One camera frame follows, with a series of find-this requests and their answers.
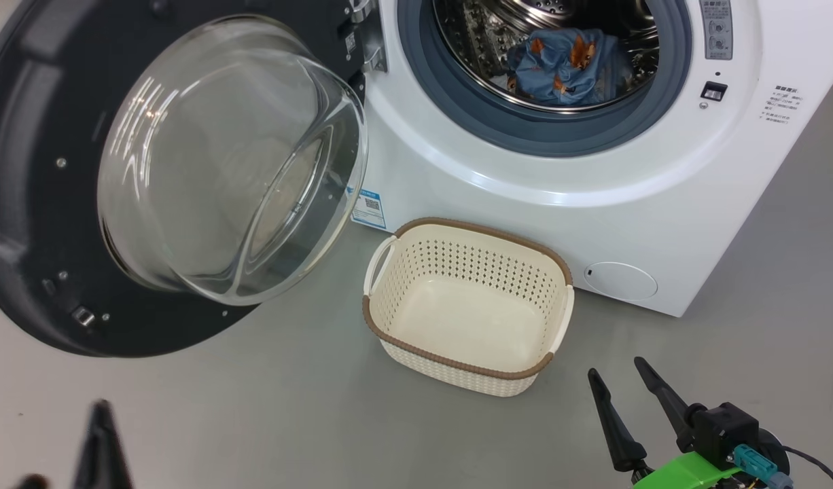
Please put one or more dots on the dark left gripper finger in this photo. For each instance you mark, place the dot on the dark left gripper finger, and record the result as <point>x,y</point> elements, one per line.
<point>102,455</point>
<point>30,483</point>

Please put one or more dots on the steel perforated washer drum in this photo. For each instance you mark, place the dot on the steel perforated washer drum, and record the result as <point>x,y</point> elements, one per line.
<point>477,41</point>

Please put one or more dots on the blue cartoon print garment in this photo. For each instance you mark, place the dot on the blue cartoon print garment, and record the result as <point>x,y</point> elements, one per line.
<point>566,71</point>

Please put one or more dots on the round white filter cover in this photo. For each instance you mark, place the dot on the round white filter cover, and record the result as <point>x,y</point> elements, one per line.
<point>620,282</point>

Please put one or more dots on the white front-load washing machine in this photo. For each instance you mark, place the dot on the white front-load washing machine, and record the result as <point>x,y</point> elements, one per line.
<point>661,217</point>

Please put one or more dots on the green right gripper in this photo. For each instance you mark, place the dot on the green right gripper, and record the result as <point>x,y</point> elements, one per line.
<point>688,472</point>

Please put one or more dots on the cream perforated laundry basket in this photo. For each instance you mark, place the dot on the cream perforated laundry basket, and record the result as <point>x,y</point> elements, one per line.
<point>471,319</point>

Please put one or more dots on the blue energy label sticker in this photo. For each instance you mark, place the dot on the blue energy label sticker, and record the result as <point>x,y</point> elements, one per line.
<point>369,209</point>

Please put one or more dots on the grey warning label sticker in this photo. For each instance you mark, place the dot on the grey warning label sticker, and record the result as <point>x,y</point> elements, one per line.
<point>717,27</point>

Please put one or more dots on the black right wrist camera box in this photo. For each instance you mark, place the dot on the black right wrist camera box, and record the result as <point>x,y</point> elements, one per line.
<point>725,431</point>

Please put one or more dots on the black round glass washer door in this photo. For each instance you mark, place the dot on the black round glass washer door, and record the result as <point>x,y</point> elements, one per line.
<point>43,204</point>

